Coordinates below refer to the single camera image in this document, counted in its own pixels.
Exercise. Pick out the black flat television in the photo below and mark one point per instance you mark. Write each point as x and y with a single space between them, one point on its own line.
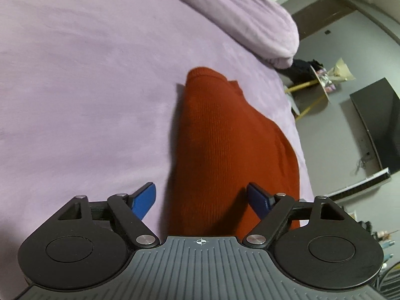
381 122

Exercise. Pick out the dark clothes pile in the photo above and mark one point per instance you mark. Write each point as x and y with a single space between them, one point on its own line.
303 68

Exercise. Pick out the purple bed sheet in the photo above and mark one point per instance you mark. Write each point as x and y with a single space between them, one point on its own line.
78 100

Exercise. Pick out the red knit sweater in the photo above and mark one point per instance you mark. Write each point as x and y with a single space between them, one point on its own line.
225 150

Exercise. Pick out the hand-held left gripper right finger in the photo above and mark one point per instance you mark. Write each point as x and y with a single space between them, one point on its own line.
259 201

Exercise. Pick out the purple folded duvet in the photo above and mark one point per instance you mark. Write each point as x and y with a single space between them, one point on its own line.
237 9

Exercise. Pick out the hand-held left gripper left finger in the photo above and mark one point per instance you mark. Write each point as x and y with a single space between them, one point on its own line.
144 200

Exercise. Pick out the wrapped flower bouquet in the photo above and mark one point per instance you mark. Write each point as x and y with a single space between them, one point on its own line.
339 73

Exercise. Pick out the white television console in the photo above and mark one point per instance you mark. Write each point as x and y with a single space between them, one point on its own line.
362 184

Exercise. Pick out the round table with yellow legs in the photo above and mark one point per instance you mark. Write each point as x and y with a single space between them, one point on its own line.
322 87

